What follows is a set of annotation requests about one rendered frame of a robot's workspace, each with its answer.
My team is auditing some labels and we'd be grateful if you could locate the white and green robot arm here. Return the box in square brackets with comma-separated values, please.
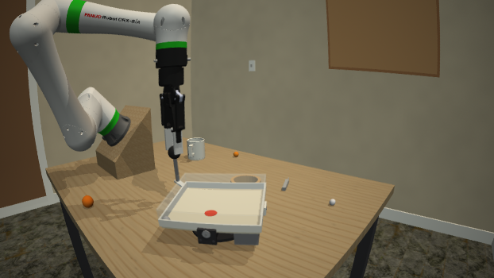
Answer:
[10, 0, 191, 152]

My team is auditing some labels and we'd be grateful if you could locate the orange ball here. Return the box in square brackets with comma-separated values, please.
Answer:
[82, 195, 94, 208]

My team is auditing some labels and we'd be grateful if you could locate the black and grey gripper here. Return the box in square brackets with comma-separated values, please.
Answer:
[159, 68, 185, 155]

